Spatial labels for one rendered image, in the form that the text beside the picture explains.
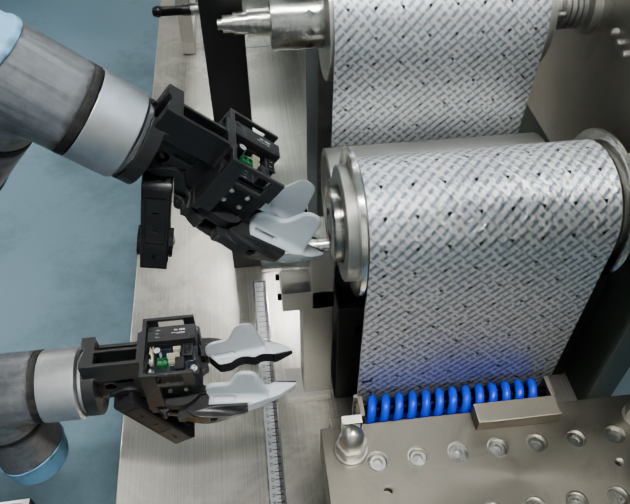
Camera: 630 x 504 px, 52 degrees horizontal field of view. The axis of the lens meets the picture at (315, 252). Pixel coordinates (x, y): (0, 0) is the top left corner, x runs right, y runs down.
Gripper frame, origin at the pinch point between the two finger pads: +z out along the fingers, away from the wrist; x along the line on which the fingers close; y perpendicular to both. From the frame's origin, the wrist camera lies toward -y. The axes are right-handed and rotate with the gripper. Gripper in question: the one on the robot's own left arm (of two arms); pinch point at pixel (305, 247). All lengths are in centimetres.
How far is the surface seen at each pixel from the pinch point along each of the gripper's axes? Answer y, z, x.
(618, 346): 10.2, 40.4, -3.6
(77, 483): -132, 35, 37
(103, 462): -128, 39, 42
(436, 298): 5.5, 11.5, -5.4
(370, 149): 6.1, 6.7, 14.1
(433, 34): 19.3, 4.5, 18.5
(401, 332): -0.3, 12.6, -5.4
